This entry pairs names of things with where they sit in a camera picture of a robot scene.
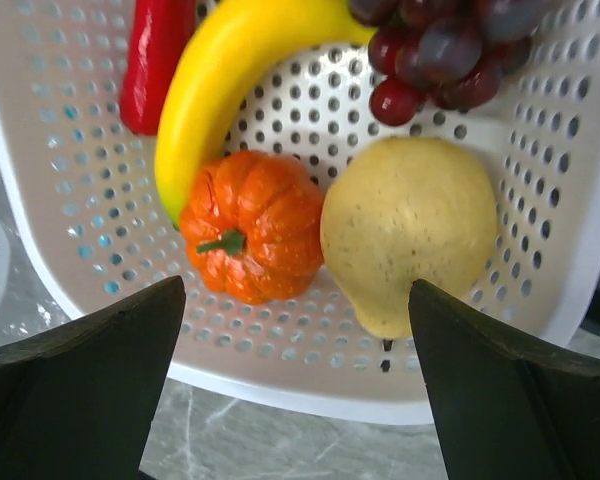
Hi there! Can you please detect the white perforated plastic basket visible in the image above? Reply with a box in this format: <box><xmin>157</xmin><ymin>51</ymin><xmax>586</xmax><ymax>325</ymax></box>
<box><xmin>0</xmin><ymin>0</ymin><xmax>600</xmax><ymax>426</ymax></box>

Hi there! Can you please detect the red chili pepper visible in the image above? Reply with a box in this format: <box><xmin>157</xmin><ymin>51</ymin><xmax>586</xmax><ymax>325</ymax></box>
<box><xmin>119</xmin><ymin>0</ymin><xmax>197</xmax><ymax>136</ymax></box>

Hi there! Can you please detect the red grape bunch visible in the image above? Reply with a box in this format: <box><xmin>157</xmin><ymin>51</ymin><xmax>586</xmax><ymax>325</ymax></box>
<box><xmin>347</xmin><ymin>0</ymin><xmax>551</xmax><ymax>127</ymax></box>

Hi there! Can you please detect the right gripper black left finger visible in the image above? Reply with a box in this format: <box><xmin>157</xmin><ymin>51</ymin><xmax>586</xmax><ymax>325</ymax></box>
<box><xmin>0</xmin><ymin>276</ymin><xmax>186</xmax><ymax>479</ymax></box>

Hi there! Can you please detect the yellow banana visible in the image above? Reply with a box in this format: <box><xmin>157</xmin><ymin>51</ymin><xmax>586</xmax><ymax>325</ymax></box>
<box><xmin>154</xmin><ymin>0</ymin><xmax>374</xmax><ymax>224</ymax></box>

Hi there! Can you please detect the yellow pear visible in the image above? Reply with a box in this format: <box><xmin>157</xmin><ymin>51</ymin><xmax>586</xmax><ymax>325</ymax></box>
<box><xmin>320</xmin><ymin>136</ymin><xmax>497</xmax><ymax>340</ymax></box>

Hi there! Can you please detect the small orange pumpkin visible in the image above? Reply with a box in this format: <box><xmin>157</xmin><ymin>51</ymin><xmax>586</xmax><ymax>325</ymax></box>
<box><xmin>179</xmin><ymin>150</ymin><xmax>324</xmax><ymax>305</ymax></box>

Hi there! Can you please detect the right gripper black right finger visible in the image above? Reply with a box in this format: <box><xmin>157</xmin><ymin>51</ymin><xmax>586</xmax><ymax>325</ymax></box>
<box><xmin>409</xmin><ymin>280</ymin><xmax>600</xmax><ymax>479</ymax></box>

